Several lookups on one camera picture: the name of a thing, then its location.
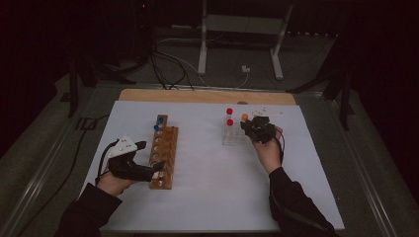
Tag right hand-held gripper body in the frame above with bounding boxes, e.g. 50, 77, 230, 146
248, 108, 285, 145

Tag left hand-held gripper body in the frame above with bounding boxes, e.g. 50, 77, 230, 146
107, 133, 156, 183

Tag clear acrylic tube rack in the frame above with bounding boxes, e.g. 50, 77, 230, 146
221, 122, 255, 146

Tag wooden test tube rack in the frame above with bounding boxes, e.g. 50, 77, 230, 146
145, 114, 180, 191

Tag person's left hand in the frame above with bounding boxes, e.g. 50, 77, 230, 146
96, 164, 139, 198

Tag person's right hand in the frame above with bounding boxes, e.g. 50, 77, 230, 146
251, 125, 285, 175

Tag white table sheet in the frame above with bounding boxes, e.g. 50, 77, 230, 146
78, 100, 346, 233

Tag white metal stand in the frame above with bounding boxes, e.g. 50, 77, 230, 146
197, 0, 294, 81

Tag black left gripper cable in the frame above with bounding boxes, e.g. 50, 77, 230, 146
94, 139, 120, 186

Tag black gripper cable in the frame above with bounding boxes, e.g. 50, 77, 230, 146
276, 127, 287, 166
94, 139, 120, 186

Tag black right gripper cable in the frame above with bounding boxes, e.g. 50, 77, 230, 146
276, 127, 287, 166

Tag black floor cable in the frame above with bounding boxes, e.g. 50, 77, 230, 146
14, 113, 112, 237

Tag black cable bundle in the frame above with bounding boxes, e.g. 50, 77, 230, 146
149, 45, 196, 91

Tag metal floor rail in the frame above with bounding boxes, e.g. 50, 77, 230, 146
324, 95, 401, 237
0, 87, 100, 237

